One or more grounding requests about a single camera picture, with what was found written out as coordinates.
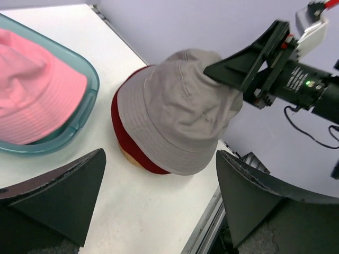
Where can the grey bucket hat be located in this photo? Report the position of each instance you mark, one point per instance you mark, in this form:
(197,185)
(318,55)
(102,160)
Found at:
(175,113)

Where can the wooden egg-shaped hat stand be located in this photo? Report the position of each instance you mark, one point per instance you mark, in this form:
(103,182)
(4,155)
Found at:
(130,158)

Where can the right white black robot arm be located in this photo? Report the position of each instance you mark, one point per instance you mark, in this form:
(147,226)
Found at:
(267,69)

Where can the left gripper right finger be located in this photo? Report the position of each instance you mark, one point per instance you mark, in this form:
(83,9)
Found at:
(267,215)

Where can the teal transparent plastic tray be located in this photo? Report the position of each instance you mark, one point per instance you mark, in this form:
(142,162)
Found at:
(64,135)

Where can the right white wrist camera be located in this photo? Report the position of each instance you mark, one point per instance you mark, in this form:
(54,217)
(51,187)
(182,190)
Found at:
(312,26)

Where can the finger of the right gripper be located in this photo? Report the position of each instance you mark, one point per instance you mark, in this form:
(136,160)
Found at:
(240,69)

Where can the dark red cap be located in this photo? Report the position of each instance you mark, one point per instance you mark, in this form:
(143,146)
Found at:
(125,139)

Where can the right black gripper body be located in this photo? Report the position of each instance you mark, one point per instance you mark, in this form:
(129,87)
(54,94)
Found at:
(299,84)

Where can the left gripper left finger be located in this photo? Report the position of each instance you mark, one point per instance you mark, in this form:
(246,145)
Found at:
(51,213)

